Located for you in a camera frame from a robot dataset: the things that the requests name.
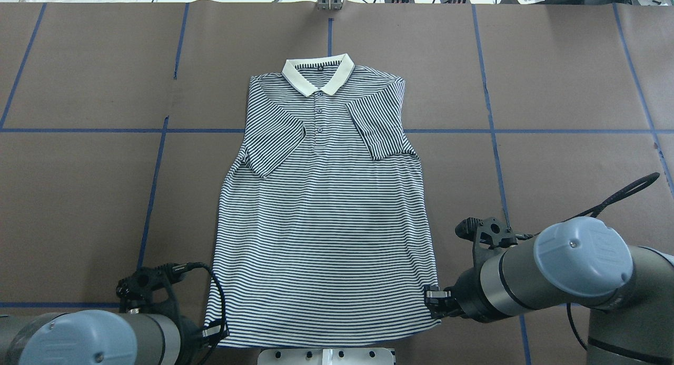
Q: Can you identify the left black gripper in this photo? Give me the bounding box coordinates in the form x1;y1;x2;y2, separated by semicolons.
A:
184;320;229;355

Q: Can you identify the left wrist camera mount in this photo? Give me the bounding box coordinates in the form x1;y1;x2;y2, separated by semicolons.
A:
116;263;185;319

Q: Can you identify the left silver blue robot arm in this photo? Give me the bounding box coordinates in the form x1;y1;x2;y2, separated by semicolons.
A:
2;310;228;364

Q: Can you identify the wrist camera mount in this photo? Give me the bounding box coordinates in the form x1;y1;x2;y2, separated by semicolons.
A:
116;263;185;319
454;217;519;268

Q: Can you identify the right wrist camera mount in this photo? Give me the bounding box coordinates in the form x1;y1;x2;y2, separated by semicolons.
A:
454;217;519;268

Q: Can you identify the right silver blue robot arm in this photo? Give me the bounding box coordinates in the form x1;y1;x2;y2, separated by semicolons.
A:
423;217;673;364

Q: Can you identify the striped polo shirt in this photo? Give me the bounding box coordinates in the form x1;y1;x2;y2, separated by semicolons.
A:
205;54;440;348

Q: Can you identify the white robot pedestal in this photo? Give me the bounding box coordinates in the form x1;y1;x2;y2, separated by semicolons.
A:
257;347;397;364

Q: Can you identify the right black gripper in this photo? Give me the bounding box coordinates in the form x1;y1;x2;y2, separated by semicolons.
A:
424;285;464;319

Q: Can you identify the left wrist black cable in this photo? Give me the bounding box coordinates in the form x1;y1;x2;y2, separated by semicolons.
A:
158;262;228;334

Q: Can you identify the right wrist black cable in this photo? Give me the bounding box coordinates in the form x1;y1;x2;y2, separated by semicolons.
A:
516;172;661;350

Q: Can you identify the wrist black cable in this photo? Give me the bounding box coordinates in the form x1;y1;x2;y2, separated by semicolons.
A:
158;262;228;334
516;172;661;350

